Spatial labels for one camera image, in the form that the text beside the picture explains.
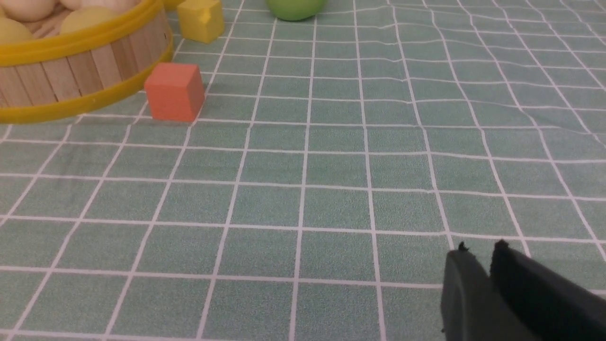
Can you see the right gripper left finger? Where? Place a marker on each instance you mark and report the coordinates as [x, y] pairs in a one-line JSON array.
[[471, 307]]

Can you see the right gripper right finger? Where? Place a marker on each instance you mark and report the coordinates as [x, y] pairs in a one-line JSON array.
[[549, 305]]

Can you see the yellow bun front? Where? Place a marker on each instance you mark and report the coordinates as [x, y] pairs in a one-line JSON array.
[[86, 17]]

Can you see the yellow bun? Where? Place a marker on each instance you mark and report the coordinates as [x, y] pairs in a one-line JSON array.
[[86, 17], [13, 32]]

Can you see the white bun front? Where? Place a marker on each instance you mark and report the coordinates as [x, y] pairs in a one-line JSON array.
[[28, 10]]

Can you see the bamboo steamer tray yellow rim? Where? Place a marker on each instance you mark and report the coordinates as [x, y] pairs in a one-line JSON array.
[[65, 75]]

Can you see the green checkered tablecloth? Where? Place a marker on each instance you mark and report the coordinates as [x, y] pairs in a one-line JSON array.
[[333, 165]]

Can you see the green apple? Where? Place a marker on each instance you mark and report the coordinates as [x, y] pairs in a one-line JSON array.
[[295, 10]]

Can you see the orange foam cube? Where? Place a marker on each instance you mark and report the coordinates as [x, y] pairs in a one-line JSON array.
[[175, 92]]

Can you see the yellow foam cube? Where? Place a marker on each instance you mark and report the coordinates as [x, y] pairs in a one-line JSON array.
[[201, 20]]

